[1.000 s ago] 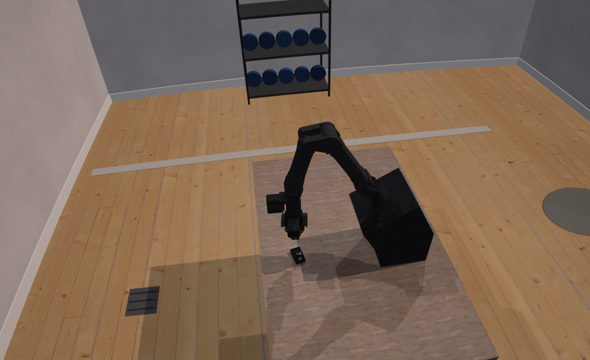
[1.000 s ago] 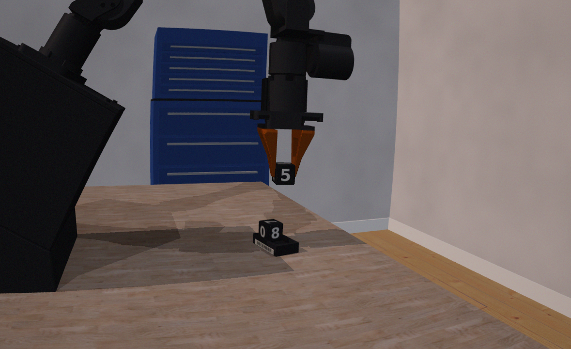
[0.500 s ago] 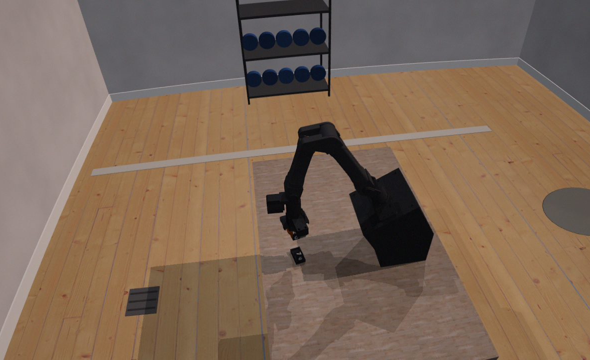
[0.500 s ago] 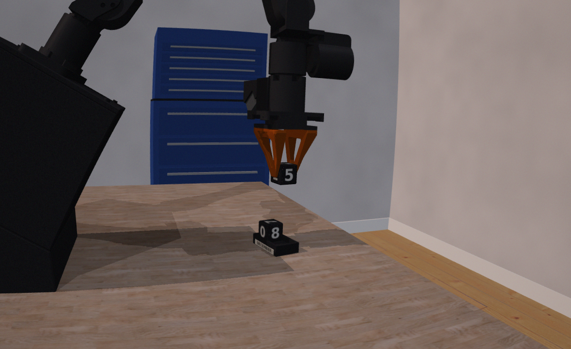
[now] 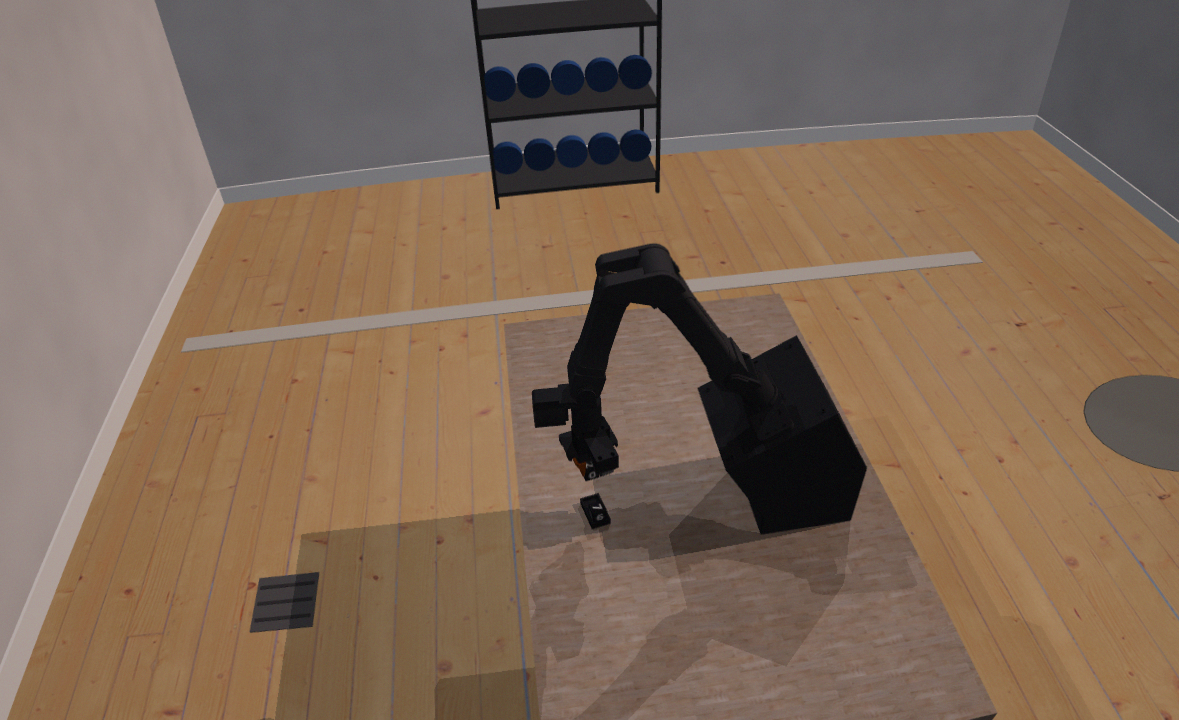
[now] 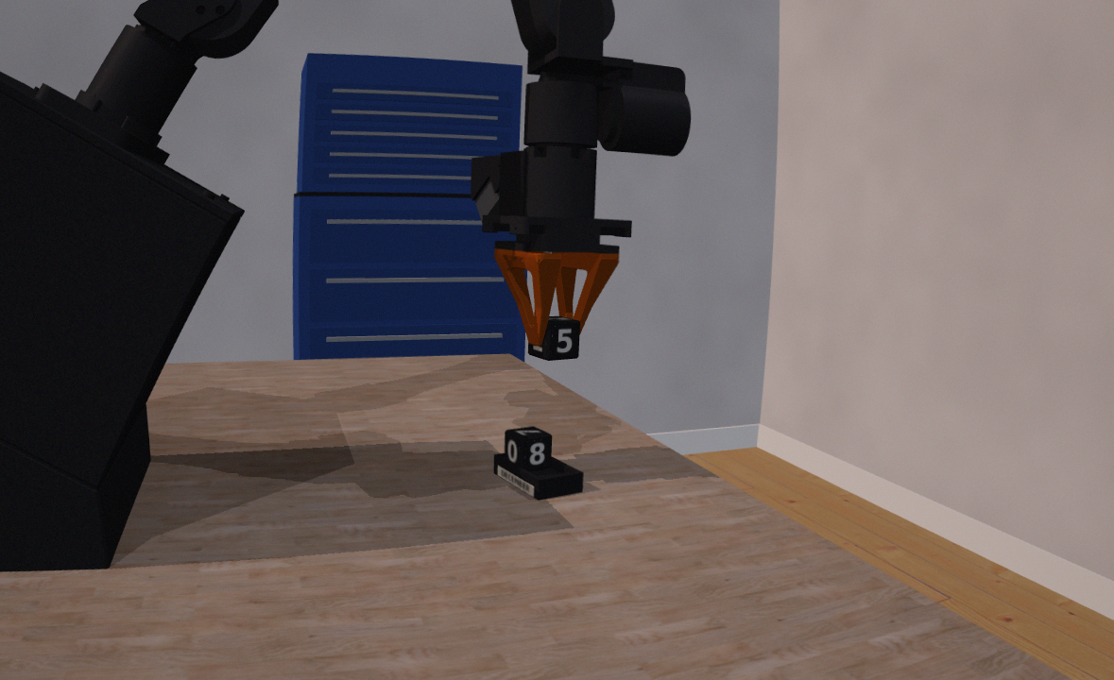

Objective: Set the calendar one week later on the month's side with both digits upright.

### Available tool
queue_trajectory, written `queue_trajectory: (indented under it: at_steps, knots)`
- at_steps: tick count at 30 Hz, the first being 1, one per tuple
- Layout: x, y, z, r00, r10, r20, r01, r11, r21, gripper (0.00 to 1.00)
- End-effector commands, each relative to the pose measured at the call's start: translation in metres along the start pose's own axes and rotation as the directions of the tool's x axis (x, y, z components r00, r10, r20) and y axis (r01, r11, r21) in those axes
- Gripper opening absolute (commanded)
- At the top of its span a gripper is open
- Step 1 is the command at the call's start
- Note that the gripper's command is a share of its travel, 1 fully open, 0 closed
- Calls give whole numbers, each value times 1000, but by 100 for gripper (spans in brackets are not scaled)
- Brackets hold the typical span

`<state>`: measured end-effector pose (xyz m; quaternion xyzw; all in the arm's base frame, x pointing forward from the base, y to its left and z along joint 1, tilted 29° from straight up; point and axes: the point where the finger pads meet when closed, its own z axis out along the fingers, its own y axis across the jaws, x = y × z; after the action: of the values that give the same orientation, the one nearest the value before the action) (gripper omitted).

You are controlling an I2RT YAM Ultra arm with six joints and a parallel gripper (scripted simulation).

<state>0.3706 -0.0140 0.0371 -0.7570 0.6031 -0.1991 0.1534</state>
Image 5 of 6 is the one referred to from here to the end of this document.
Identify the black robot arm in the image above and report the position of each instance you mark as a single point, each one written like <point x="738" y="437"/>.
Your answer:
<point x="657" y="287"/>

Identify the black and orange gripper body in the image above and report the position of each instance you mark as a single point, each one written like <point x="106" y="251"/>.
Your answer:
<point x="566" y="441"/>

